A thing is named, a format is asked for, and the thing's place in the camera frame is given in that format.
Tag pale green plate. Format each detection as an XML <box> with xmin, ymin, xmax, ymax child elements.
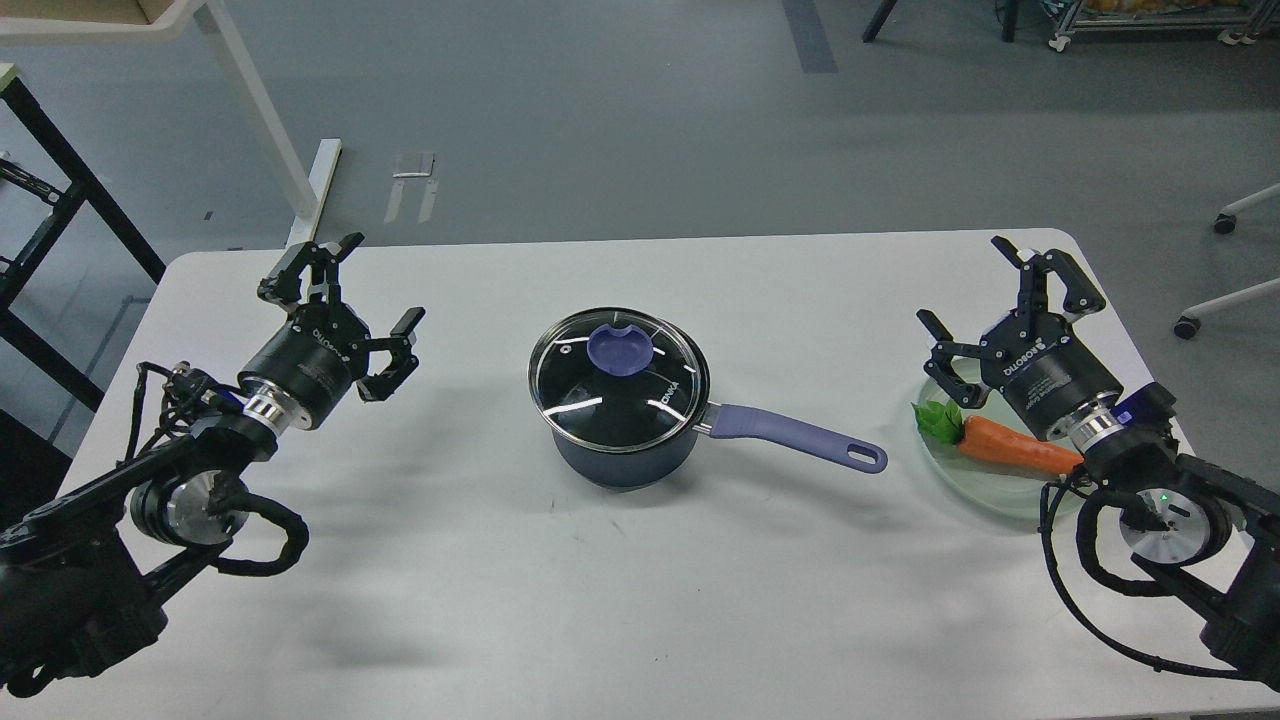
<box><xmin>916</xmin><ymin>375</ymin><xmax>1083</xmax><ymax>525</ymax></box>

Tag black metal rack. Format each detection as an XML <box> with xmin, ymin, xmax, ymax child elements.
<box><xmin>1</xmin><ymin>63</ymin><xmax>166</xmax><ymax>411</ymax></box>

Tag dark blue saucepan purple handle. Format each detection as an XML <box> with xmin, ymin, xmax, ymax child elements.
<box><xmin>529</xmin><ymin>307</ymin><xmax>890</xmax><ymax>489</ymax></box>

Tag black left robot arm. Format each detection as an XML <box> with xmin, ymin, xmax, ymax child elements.
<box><xmin>1</xmin><ymin>232</ymin><xmax>425</xmax><ymax>698</ymax></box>

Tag white table leg frame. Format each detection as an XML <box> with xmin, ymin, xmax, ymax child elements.
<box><xmin>1</xmin><ymin>1</ymin><xmax>342</xmax><ymax>245</ymax></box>

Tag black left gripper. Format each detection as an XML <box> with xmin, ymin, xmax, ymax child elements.
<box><xmin>238</xmin><ymin>232</ymin><xmax>426</xmax><ymax>430</ymax></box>

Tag black furniture legs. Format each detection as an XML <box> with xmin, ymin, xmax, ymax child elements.
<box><xmin>860</xmin><ymin>1</ymin><xmax>1028</xmax><ymax>44</ymax></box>

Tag orange toy carrot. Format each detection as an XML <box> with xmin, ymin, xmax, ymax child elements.
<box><xmin>911</xmin><ymin>400</ymin><xmax>1084</xmax><ymax>477</ymax></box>

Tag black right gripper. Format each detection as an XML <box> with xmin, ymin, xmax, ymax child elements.
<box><xmin>916</xmin><ymin>236</ymin><xmax>1125</xmax><ymax>441</ymax></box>

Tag white office chair base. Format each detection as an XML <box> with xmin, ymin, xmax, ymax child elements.
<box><xmin>1174</xmin><ymin>182</ymin><xmax>1280</xmax><ymax>341</ymax></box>

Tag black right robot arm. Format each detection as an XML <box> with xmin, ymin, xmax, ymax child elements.
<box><xmin>914</xmin><ymin>236</ymin><xmax>1279</xmax><ymax>688</ymax></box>

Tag metal wheeled cart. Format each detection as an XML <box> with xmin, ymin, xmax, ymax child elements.
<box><xmin>1039</xmin><ymin>1</ymin><xmax>1277</xmax><ymax>53</ymax></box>

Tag glass lid purple knob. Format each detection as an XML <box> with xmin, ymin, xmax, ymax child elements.
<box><xmin>529</xmin><ymin>307</ymin><xmax>710</xmax><ymax>454</ymax></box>

